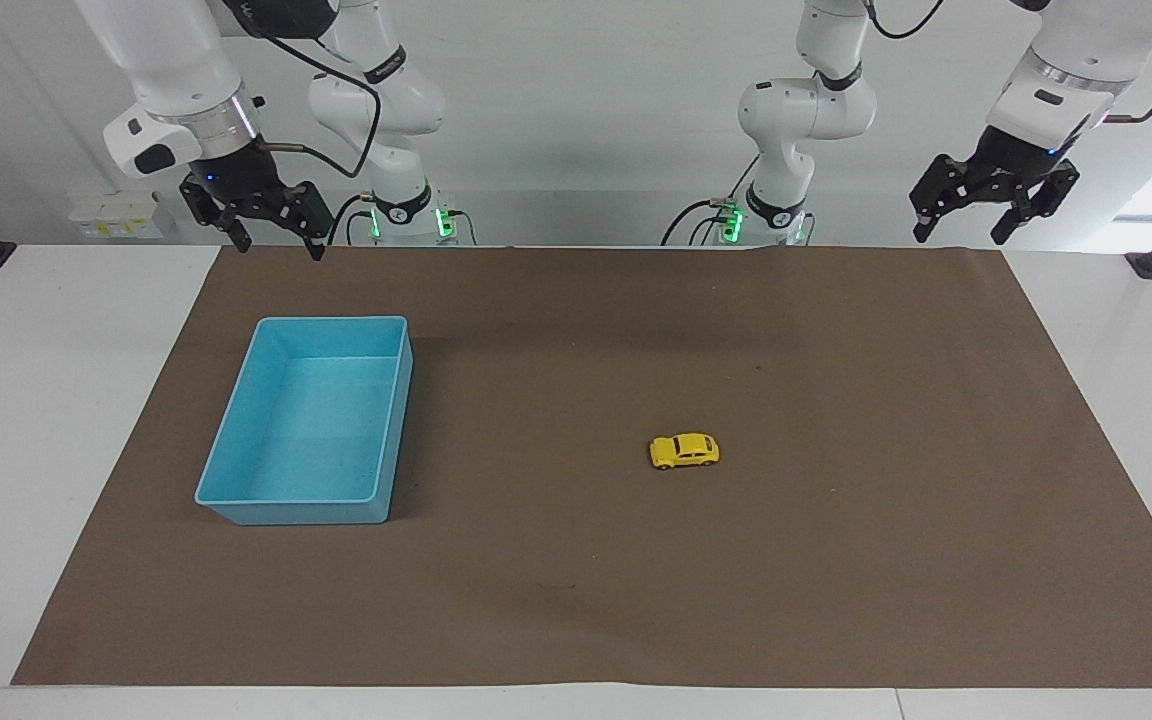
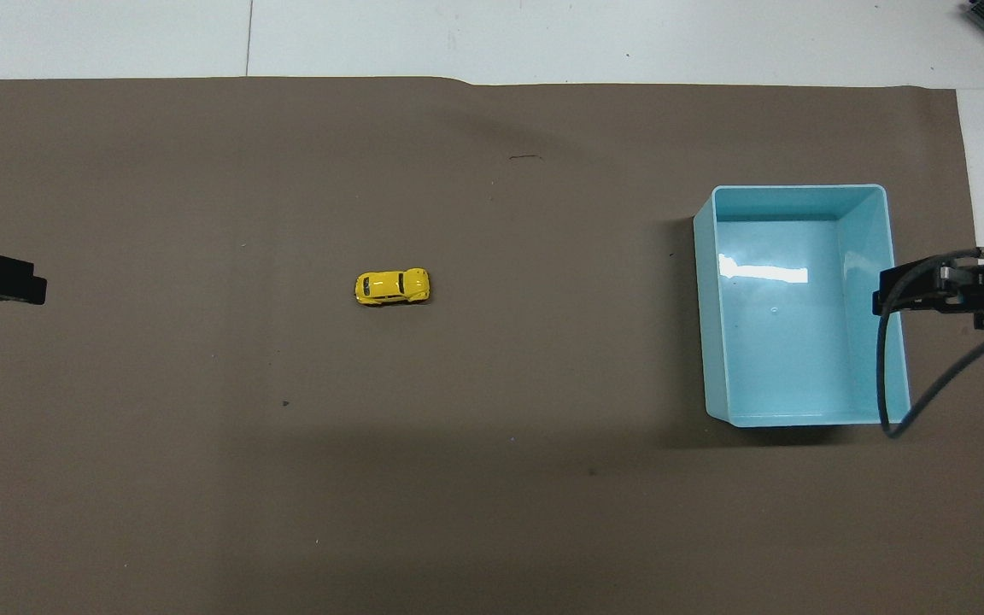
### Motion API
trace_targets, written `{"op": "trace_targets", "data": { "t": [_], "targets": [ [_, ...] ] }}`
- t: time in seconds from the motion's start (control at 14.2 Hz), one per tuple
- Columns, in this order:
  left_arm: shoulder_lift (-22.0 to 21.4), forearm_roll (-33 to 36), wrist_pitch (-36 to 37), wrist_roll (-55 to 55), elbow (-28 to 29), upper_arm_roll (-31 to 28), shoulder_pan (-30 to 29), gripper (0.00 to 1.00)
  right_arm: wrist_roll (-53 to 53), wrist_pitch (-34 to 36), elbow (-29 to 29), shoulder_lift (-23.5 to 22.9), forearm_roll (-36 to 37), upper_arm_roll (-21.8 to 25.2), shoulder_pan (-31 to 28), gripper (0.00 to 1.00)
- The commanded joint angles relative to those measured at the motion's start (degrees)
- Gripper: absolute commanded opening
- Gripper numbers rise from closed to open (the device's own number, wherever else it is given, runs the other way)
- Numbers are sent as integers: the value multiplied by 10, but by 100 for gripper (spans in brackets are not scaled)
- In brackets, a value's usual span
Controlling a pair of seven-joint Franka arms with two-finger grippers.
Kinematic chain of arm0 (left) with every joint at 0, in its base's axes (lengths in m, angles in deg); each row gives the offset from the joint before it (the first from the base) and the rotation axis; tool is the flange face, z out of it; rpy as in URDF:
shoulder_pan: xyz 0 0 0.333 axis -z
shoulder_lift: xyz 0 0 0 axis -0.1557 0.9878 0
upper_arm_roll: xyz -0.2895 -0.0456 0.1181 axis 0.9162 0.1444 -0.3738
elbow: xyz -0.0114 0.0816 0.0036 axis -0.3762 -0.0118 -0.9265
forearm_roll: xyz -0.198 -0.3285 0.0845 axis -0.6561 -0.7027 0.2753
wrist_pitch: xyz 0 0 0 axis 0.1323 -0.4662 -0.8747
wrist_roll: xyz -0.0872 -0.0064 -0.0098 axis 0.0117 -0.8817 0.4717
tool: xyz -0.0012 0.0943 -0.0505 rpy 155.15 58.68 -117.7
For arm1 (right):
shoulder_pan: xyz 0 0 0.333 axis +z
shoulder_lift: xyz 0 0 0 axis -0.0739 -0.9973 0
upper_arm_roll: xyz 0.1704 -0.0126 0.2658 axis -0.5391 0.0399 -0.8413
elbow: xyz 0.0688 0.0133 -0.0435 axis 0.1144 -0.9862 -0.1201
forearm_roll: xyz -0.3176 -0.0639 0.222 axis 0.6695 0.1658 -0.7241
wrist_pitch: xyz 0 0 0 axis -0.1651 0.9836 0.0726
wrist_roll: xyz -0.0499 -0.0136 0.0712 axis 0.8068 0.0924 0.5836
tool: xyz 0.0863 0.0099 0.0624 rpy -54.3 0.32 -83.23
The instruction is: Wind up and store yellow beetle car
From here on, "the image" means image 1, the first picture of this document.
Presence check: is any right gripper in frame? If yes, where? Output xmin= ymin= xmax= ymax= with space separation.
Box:
xmin=179 ymin=140 xmax=335 ymax=263

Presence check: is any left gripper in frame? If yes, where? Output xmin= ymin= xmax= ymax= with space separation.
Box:
xmin=909 ymin=124 xmax=1082 ymax=247

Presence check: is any yellow toy beetle car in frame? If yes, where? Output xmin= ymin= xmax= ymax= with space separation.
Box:
xmin=648 ymin=431 xmax=722 ymax=472

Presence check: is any light blue plastic bin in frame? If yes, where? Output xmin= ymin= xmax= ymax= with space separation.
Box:
xmin=194 ymin=316 xmax=415 ymax=528

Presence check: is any white wall socket box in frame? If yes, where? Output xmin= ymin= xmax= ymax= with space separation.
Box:
xmin=66 ymin=190 xmax=165 ymax=240

